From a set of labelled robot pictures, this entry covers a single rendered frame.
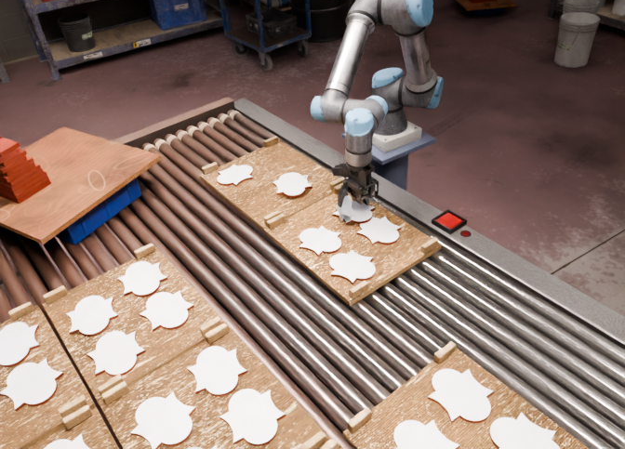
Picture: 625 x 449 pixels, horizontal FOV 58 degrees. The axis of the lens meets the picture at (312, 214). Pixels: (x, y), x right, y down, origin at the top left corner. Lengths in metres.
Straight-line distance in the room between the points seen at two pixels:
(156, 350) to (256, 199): 0.65
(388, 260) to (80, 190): 1.00
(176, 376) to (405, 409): 0.53
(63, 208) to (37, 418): 0.68
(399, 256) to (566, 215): 1.96
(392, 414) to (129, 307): 0.75
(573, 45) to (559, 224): 2.16
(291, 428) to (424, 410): 0.29
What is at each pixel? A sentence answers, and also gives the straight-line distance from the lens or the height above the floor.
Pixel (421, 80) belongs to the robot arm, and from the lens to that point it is 2.08.
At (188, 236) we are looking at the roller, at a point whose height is 0.92.
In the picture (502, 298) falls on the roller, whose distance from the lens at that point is 1.59.
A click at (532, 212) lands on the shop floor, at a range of 3.45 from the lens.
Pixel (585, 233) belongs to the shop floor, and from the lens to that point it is 3.38.
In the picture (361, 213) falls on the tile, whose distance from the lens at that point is 1.76.
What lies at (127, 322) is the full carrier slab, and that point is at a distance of 1.58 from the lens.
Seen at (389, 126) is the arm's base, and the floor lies 0.94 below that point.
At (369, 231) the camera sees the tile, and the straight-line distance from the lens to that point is 1.71.
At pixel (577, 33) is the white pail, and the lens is 5.17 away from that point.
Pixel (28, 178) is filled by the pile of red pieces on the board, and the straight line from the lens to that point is 1.98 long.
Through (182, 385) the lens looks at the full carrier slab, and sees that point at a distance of 1.41.
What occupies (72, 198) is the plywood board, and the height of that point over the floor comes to 1.04.
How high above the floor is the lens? 2.03
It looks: 38 degrees down
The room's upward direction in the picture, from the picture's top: 5 degrees counter-clockwise
